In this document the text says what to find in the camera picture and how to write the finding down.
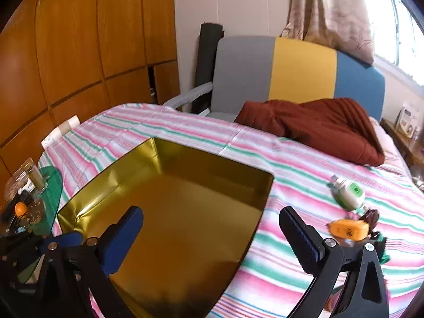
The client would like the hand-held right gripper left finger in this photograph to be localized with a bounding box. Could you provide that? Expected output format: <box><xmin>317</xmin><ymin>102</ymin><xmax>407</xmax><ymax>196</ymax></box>
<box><xmin>23</xmin><ymin>205</ymin><xmax>144</xmax><ymax>318</ymax></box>

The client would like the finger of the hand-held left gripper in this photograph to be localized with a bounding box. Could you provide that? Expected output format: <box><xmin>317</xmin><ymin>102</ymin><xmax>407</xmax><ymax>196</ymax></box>
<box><xmin>40</xmin><ymin>232</ymin><xmax>83</xmax><ymax>250</ymax></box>

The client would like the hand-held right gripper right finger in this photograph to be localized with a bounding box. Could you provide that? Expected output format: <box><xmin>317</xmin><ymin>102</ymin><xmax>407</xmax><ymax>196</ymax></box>
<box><xmin>279</xmin><ymin>206</ymin><xmax>390</xmax><ymax>318</ymax></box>

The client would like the orange plastic piece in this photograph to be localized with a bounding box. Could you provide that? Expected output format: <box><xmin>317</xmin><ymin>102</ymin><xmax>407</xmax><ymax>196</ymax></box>
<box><xmin>327</xmin><ymin>219</ymin><xmax>370</xmax><ymax>240</ymax></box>

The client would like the white green plastic device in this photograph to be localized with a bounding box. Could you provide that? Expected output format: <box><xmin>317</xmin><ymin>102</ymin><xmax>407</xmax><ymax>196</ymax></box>
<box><xmin>329</xmin><ymin>174</ymin><xmax>366</xmax><ymax>211</ymax></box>

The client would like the gold tin box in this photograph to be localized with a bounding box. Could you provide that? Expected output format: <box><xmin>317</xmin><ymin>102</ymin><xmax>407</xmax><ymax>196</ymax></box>
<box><xmin>57</xmin><ymin>137</ymin><xmax>275</xmax><ymax>318</ymax></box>

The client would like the green plastic stand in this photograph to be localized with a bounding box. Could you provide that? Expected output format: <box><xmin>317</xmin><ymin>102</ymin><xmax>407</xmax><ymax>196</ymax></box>
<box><xmin>378</xmin><ymin>235</ymin><xmax>391</xmax><ymax>266</ymax></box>

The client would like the green glass table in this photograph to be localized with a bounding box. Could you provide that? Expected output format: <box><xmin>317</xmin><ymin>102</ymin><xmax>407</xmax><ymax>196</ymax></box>
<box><xmin>0</xmin><ymin>166</ymin><xmax>63</xmax><ymax>285</ymax></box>

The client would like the glass jar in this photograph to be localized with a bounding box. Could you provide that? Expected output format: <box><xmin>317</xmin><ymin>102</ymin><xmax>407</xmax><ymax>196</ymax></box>
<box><xmin>28</xmin><ymin>168</ymin><xmax>47</xmax><ymax>192</ymax></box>

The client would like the striped blanket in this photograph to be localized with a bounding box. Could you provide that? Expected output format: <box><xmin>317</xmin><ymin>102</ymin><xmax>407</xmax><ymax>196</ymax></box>
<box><xmin>38</xmin><ymin>103</ymin><xmax>424</xmax><ymax>318</ymax></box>

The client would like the white cardboard box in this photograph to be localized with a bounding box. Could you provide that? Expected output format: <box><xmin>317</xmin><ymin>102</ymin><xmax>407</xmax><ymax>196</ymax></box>
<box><xmin>41</xmin><ymin>115</ymin><xmax>81</xmax><ymax>149</ymax></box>

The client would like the reddish brown quilt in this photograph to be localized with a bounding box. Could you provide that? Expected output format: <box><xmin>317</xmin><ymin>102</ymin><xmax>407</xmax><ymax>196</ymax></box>
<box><xmin>235</xmin><ymin>98</ymin><xmax>385</xmax><ymax>166</ymax></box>

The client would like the pink pillow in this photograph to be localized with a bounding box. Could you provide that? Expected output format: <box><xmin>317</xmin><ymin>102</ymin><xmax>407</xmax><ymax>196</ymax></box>
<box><xmin>369</xmin><ymin>117</ymin><xmax>411</xmax><ymax>176</ymax></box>

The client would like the wooden shelf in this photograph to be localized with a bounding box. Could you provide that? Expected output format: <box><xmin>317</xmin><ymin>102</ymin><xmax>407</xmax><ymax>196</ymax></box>
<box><xmin>381</xmin><ymin>119</ymin><xmax>424</xmax><ymax>173</ymax></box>

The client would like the grey yellow blue headboard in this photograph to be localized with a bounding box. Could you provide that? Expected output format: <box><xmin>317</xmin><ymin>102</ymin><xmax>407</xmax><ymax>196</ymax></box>
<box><xmin>212</xmin><ymin>36</ymin><xmax>386</xmax><ymax>123</ymax></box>

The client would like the wooden wardrobe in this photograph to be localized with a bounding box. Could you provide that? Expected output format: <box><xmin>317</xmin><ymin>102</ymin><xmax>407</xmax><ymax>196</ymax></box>
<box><xmin>0</xmin><ymin>0</ymin><xmax>181</xmax><ymax>186</ymax></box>

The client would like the black rolled mat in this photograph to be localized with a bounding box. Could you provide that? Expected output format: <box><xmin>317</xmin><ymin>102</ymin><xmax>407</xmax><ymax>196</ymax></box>
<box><xmin>195</xmin><ymin>23</ymin><xmax>225</xmax><ymax>113</ymax></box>

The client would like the beige patterned curtain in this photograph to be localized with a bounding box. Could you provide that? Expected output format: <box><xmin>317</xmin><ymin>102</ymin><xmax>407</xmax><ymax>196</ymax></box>
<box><xmin>280</xmin><ymin>0</ymin><xmax>376</xmax><ymax>65</ymax></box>

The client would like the window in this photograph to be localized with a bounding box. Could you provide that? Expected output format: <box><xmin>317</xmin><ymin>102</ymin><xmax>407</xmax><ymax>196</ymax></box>
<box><xmin>366</xmin><ymin>0</ymin><xmax>424</xmax><ymax>83</ymax></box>

